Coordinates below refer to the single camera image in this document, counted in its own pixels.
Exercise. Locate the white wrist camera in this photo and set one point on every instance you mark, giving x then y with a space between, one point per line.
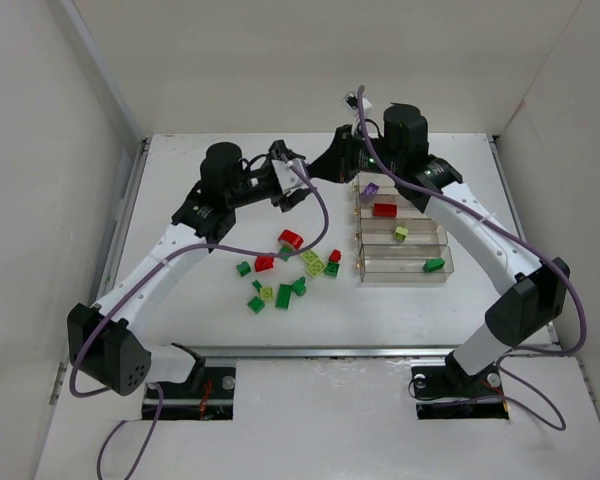
290 174
353 106

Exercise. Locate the clear container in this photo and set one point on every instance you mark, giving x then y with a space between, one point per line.
393 265
381 232
406 210
386 184

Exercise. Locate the red rectangular lego brick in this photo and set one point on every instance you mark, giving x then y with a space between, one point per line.
384 210

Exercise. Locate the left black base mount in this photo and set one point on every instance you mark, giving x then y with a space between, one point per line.
208 398

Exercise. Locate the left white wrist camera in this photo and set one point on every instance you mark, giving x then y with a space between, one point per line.
290 174

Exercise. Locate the lime lego brick carried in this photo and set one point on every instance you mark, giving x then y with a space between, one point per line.
400 234

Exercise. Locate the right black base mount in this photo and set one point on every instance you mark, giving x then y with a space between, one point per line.
439 397

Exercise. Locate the small lime lego brick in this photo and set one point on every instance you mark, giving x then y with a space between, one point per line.
267 293

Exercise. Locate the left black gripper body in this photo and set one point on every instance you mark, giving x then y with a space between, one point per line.
275 178

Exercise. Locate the red irregular lego piece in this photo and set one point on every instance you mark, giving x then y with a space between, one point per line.
264 263

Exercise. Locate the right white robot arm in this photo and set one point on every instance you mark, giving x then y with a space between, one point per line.
532 289

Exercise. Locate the green lego piece studded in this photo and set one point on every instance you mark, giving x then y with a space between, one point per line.
299 286

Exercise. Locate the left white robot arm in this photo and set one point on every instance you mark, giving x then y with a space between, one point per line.
104 339

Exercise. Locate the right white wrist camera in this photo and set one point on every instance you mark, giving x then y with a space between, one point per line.
353 106

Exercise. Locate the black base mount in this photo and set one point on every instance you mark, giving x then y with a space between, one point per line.
439 397
208 398

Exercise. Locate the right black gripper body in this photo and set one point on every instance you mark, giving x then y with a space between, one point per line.
340 156

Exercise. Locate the green lego brick carried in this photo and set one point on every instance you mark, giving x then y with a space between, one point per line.
433 264

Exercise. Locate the long green lego brick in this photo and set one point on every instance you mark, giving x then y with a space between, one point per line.
283 296

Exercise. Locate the green lego brick bottom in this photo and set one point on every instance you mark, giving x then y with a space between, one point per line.
256 305

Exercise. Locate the lime lego brick upper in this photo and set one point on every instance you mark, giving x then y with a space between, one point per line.
309 256

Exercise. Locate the lime lego brick lower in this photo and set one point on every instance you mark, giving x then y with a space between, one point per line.
316 268

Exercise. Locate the small purple lego brick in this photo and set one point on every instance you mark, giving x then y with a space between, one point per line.
369 192

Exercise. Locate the red rounded lego brick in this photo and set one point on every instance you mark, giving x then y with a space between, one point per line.
290 239

